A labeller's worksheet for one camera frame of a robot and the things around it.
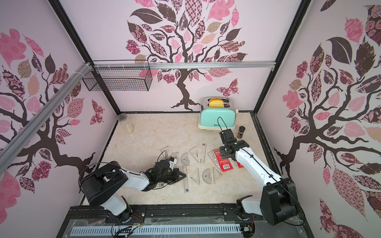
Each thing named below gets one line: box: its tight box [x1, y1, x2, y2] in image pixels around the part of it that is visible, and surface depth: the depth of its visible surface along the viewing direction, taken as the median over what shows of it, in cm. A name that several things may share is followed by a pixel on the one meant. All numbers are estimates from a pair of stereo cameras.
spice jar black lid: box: [238, 125, 246, 133], surface depth 100 cm
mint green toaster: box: [197, 96, 237, 131], surface depth 102 cm
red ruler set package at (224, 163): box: [212, 148, 234, 173], surface depth 92 cm
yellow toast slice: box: [208, 97, 225, 109], surface depth 100 cm
